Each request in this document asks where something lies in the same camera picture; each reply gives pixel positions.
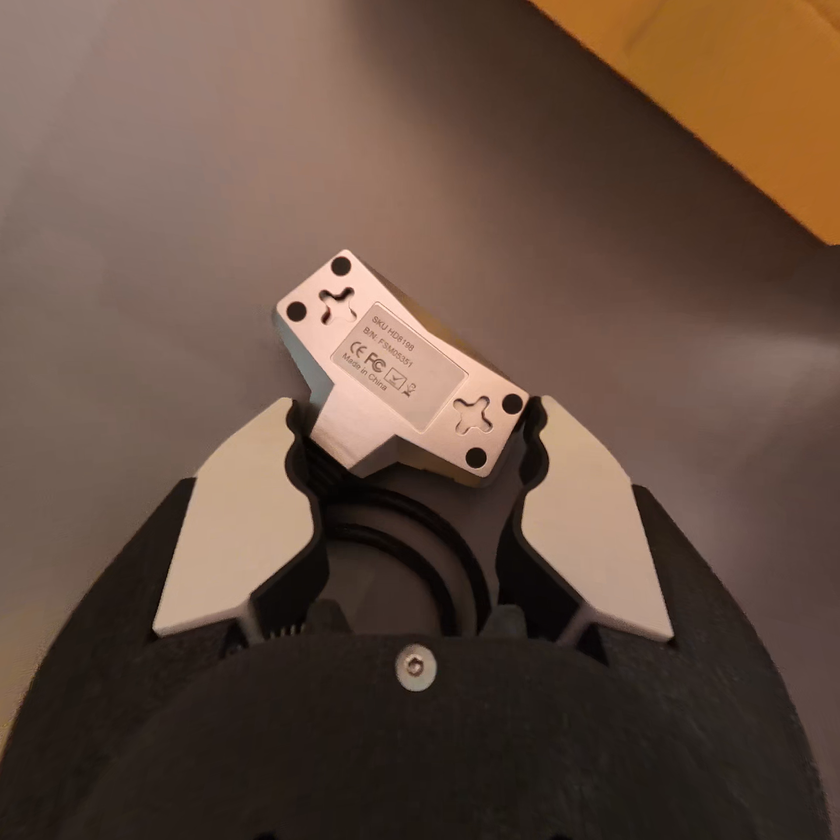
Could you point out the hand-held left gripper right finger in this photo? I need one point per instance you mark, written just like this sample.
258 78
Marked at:
590 525

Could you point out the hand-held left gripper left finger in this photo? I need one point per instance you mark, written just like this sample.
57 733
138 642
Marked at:
223 525

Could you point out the silver metal hdmi hub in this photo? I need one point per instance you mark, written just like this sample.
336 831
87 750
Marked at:
367 407

